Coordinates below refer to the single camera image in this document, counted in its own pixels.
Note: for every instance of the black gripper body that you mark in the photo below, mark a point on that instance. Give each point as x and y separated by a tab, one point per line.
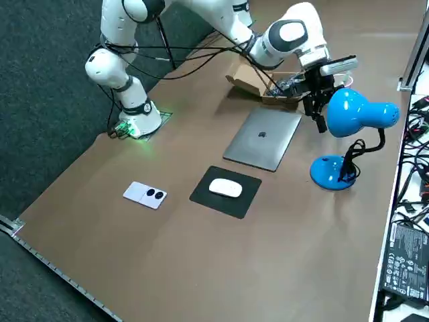
318	84

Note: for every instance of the blue desk lamp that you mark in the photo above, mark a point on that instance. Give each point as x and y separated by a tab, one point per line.
348	114

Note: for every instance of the grey laptop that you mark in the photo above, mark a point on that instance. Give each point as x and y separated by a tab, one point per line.
261	141

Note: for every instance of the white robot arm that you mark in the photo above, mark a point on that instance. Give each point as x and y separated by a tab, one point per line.
234	20

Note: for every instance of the bag of black screws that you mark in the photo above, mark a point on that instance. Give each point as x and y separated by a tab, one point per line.
288	85

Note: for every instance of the open cardboard box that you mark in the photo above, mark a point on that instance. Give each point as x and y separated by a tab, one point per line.
244	78

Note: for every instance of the black mouse pad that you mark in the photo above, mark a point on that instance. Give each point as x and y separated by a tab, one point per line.
241	204

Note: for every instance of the white computer mouse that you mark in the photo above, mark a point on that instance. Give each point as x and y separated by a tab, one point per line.
226	188

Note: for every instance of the large black labelled power adapter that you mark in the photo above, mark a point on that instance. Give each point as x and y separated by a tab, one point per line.
405	261

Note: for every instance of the white foldable phone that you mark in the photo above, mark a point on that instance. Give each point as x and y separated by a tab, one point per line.
140	196

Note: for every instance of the aluminium frame rail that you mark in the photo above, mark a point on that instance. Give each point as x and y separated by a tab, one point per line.
50	261
410	67

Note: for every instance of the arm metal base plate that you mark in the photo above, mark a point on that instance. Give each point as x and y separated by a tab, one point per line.
166	117

